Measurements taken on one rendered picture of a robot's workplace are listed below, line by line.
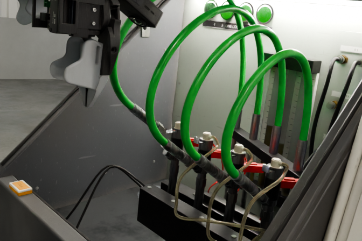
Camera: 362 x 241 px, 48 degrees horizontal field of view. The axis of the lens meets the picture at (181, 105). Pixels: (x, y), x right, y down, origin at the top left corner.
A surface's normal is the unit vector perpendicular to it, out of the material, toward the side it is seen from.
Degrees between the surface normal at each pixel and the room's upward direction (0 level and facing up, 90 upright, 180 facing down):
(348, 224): 76
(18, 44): 90
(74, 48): 87
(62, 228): 0
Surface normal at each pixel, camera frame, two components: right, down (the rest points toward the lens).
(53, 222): 0.11, -0.97
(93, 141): 0.69, 0.23
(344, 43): -0.72, 0.08
